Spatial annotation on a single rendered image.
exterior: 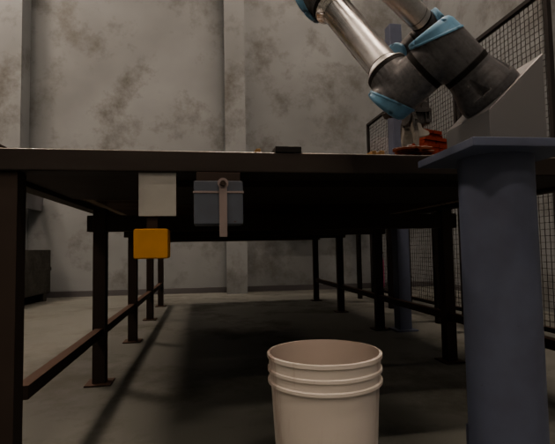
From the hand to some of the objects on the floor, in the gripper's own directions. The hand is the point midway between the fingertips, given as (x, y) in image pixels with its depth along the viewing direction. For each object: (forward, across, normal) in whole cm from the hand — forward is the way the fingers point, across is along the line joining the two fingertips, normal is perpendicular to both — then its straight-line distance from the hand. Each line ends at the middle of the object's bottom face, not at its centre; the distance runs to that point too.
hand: (409, 147), depth 158 cm
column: (+99, -50, +1) cm, 111 cm away
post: (+98, +179, -75) cm, 218 cm away
